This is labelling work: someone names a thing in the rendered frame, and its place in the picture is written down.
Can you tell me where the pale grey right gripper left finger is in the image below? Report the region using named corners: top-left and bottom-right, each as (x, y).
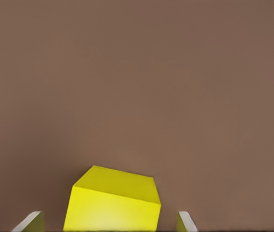
top-left (11, 211), bottom-right (45, 232)

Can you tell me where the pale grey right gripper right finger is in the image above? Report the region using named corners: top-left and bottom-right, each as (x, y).
top-left (177, 211), bottom-right (198, 232)

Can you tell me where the yellow square block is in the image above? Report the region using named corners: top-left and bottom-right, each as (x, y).
top-left (63, 165), bottom-right (162, 231)

